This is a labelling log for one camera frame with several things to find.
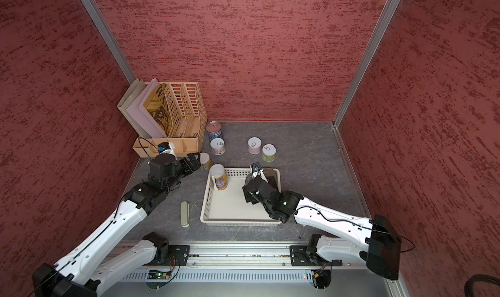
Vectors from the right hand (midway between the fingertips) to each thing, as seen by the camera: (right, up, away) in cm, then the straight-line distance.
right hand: (255, 186), depth 78 cm
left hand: (-26, +10, 0) cm, 28 cm away
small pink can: (-1, +17, +25) cm, 30 cm away
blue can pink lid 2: (-2, +4, -2) cm, 5 cm away
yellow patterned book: (-51, +36, +22) cm, 66 cm away
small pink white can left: (-20, +16, +25) cm, 36 cm away
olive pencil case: (-30, -13, +4) cm, 33 cm away
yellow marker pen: (+20, -20, +3) cm, 29 cm away
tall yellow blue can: (-16, +4, +4) cm, 17 cm away
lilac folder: (-55, +27, +17) cm, 63 cm away
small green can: (+7, +13, +22) cm, 26 cm away
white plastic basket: (-12, -12, +9) cm, 19 cm away
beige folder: (-59, +46, +17) cm, 77 cm away
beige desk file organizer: (-40, +35, +33) cm, 63 cm away
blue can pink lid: (-23, +25, +26) cm, 43 cm away
